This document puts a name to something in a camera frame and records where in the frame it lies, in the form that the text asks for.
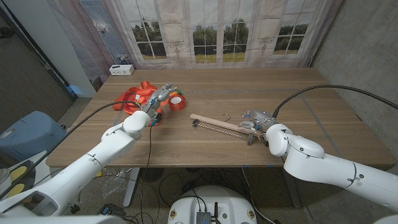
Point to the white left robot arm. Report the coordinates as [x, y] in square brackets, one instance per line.
[93, 161]

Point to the printed window backdrop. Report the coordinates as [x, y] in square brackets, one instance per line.
[217, 31]

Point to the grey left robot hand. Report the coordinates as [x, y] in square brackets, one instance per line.
[155, 99]

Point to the blue plastic bin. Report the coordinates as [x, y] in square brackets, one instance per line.
[31, 133]

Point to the wooden slat clip hanger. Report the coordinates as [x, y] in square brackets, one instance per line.
[214, 122]

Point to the orange satin ribbon roll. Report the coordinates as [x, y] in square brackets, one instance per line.
[146, 88]

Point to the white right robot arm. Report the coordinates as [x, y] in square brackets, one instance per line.
[311, 161]

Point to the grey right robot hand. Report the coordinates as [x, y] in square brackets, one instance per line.
[261, 119]

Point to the white table leg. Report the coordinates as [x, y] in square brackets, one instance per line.
[130, 186]

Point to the black yellow foot pedal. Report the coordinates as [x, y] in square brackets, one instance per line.
[18, 172]

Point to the white robot torso base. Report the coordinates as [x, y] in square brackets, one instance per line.
[211, 202]

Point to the white power box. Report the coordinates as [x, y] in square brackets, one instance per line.
[121, 70]

